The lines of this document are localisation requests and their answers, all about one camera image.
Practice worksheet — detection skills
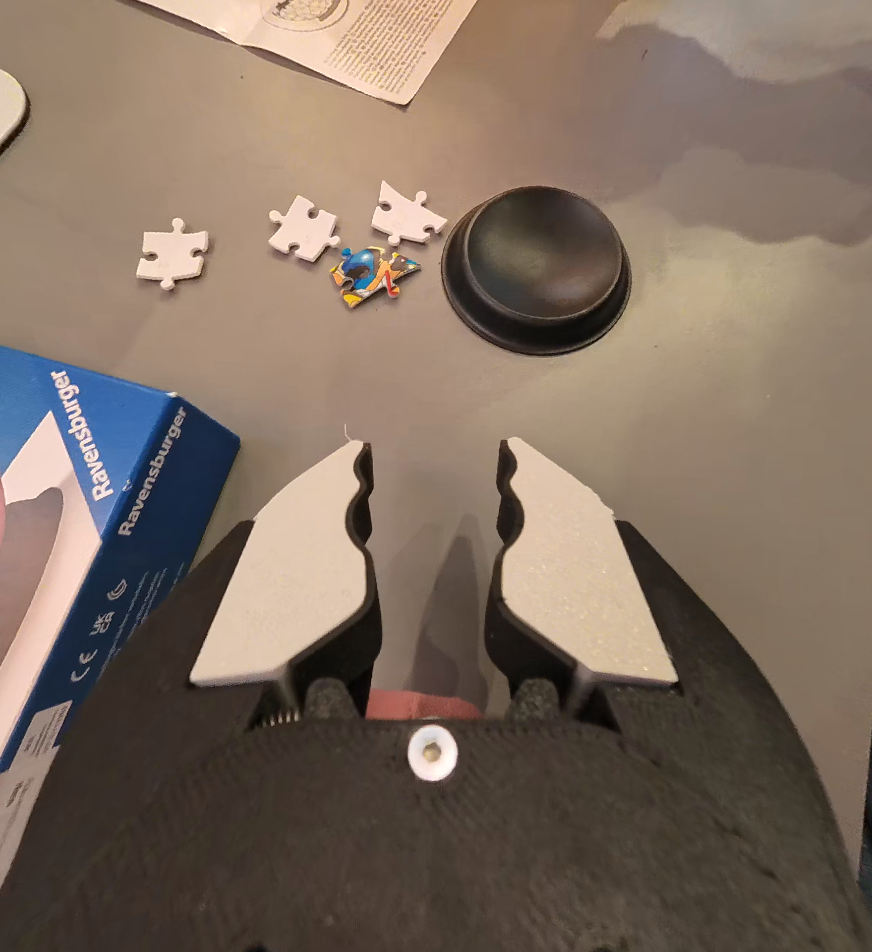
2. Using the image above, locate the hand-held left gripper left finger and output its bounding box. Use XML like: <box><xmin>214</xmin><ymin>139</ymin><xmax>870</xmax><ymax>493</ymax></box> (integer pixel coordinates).
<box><xmin>188</xmin><ymin>440</ymin><xmax>384</xmax><ymax>721</ymax></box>

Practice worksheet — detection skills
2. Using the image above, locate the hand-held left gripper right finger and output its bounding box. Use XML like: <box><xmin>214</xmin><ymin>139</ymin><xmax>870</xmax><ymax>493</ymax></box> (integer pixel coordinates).
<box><xmin>483</xmin><ymin>437</ymin><xmax>681</xmax><ymax>721</ymax></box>

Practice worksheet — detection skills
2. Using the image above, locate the black round ball stand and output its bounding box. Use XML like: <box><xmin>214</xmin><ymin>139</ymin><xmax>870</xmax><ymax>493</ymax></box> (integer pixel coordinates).
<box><xmin>441</xmin><ymin>186</ymin><xmax>632</xmax><ymax>355</ymax></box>

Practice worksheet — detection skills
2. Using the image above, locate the blue puzzle box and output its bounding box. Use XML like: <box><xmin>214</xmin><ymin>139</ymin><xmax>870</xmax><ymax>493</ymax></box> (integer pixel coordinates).
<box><xmin>0</xmin><ymin>335</ymin><xmax>242</xmax><ymax>841</ymax></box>

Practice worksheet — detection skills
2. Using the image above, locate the blue orange puzzle piece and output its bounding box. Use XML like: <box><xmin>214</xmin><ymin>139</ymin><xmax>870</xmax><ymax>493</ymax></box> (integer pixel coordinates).
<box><xmin>329</xmin><ymin>244</ymin><xmax>422</xmax><ymax>308</ymax></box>

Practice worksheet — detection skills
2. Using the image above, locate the small puzzle piece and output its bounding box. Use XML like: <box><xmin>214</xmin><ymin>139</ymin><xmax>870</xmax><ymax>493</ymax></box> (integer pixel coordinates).
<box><xmin>268</xmin><ymin>194</ymin><xmax>341</xmax><ymax>263</ymax></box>
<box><xmin>136</xmin><ymin>217</ymin><xmax>211</xmax><ymax>292</ymax></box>

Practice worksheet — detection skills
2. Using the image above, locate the wedge-shaped white puzzle piece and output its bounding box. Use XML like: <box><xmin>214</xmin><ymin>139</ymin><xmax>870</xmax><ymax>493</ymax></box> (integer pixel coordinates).
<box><xmin>369</xmin><ymin>179</ymin><xmax>449</xmax><ymax>248</ymax></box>

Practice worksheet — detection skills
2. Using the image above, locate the person's left hand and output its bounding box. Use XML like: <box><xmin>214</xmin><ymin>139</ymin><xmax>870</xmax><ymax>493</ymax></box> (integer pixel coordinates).
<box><xmin>365</xmin><ymin>688</ymin><xmax>486</xmax><ymax>721</ymax></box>

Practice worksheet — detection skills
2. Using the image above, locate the white instruction leaflet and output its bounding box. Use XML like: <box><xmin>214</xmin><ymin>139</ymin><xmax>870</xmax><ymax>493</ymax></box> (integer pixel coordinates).
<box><xmin>138</xmin><ymin>0</ymin><xmax>478</xmax><ymax>106</ymax></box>

